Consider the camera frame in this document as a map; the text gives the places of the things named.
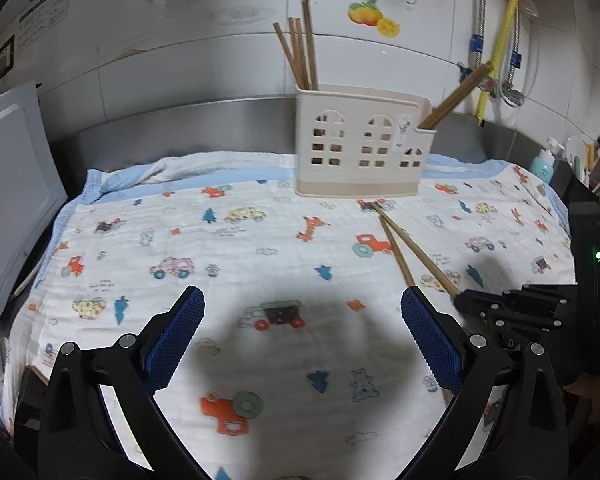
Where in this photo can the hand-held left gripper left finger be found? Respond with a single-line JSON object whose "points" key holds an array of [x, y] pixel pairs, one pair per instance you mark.
{"points": [[180, 340]]}

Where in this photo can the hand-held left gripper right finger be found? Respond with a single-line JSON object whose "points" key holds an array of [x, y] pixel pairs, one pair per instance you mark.
{"points": [[430, 335]]}

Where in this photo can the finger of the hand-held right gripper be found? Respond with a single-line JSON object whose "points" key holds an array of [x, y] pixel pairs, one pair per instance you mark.
{"points": [[540, 296], [525, 330]]}

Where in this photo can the cream plastic utensil holder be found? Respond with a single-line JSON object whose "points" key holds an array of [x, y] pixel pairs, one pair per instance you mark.
{"points": [[355, 180]]}

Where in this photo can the person's right hand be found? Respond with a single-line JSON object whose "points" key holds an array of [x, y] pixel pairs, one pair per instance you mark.
{"points": [[592, 392]]}

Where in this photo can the cartoon printed blanket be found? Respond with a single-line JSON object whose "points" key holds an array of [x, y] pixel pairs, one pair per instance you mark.
{"points": [[280, 270]]}

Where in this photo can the teal pump bottle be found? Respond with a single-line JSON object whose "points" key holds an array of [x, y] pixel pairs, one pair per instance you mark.
{"points": [[542, 165]]}

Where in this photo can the metal angle valve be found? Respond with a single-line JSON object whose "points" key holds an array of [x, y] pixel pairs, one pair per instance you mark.
{"points": [[472, 74], [511, 94]]}

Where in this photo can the white cutting board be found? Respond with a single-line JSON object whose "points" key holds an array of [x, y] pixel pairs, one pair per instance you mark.
{"points": [[15, 185]]}

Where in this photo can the wall socket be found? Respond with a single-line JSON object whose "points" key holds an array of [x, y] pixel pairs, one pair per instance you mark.
{"points": [[5, 56]]}

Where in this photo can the white wall label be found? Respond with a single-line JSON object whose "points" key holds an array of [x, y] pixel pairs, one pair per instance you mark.
{"points": [[42, 15]]}

